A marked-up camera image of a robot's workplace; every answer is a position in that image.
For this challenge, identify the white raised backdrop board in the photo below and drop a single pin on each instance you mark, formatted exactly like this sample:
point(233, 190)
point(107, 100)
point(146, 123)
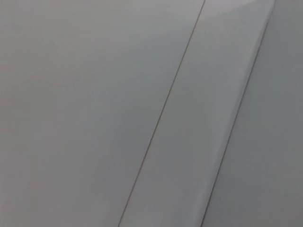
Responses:
point(201, 106)

